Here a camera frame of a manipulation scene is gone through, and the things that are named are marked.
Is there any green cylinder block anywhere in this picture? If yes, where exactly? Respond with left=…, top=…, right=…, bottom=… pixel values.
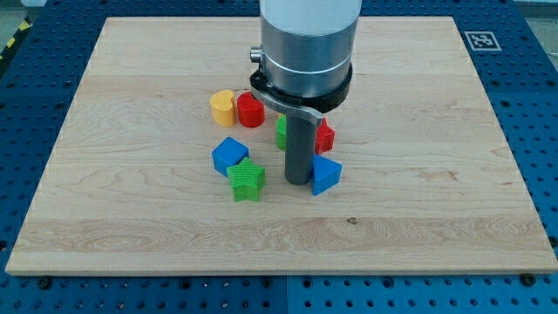
left=276, top=115, right=287, bottom=151

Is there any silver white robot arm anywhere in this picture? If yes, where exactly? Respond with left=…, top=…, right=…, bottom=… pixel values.
left=249, top=0, right=362, bottom=185

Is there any black flange with metal bracket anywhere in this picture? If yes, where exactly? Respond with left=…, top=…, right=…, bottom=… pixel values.
left=249, top=65, right=353, bottom=126

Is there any light wooden board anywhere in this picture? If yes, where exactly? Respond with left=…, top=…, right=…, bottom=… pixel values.
left=6, top=17, right=557, bottom=276

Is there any blue triangle block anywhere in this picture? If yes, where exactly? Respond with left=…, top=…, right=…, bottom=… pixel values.
left=312, top=154, right=343, bottom=195

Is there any red star block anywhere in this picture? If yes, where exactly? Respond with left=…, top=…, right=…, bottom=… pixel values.
left=315, top=118, right=336, bottom=154

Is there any red cylinder block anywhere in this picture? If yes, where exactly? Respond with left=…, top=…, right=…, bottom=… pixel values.
left=237, top=92, right=265, bottom=128

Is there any white fiducial marker tag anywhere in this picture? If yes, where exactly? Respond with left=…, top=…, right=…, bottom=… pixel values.
left=464, top=31, right=501, bottom=51

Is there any green star block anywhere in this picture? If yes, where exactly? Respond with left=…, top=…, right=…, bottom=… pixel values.
left=227, top=157, right=266, bottom=201

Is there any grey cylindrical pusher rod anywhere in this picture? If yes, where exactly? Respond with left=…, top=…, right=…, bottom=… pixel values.
left=285, top=116, right=316, bottom=185

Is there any blue cube block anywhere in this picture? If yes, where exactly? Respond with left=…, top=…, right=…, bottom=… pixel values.
left=211, top=137, right=249, bottom=177

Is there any yellow heart block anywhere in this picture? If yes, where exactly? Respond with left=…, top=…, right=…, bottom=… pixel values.
left=209, top=90, right=235, bottom=126

